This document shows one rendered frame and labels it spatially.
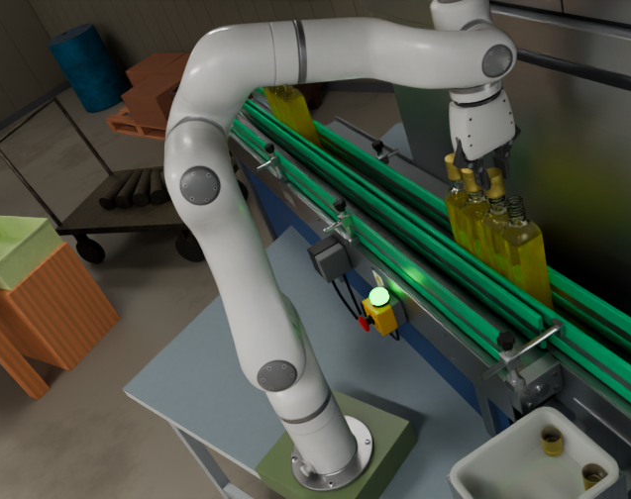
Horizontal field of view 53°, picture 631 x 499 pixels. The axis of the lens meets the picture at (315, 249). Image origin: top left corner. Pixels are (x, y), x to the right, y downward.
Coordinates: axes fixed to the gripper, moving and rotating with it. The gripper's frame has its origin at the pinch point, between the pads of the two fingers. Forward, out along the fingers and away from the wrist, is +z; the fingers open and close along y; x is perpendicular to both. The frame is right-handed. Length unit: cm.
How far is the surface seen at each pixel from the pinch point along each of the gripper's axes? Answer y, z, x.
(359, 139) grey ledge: -12, 29, -88
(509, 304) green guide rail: 6.4, 22.6, 7.6
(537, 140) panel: -11.8, 0.4, -2.1
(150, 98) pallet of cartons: 16, 94, -435
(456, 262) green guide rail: 6.6, 21.9, -8.6
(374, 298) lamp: 20.9, 32.2, -23.5
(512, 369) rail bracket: 15.7, 22.9, 19.6
